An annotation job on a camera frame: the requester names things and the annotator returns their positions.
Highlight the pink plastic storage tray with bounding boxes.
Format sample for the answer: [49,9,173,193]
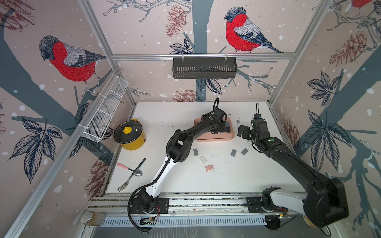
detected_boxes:
[197,118,235,142]

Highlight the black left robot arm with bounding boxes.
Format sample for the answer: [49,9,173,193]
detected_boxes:
[131,103,227,212]

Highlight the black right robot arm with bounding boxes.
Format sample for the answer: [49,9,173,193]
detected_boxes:
[237,114,349,228]

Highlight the white eraser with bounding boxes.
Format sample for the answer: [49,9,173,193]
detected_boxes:
[199,156,208,164]

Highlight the pink eraser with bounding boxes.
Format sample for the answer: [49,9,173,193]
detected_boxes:
[205,165,214,171]

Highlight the yellow electric cooking pot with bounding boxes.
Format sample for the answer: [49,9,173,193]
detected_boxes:
[114,119,146,151]

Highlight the glass jar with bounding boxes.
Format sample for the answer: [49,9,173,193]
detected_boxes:
[80,211,106,227]

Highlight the black hanging wire basket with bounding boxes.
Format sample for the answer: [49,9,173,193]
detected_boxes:
[172,57,238,79]

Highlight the white wire mesh shelf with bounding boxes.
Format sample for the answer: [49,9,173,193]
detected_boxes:
[82,75,129,143]

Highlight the green handled fork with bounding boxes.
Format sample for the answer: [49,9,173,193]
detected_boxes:
[117,158,146,191]

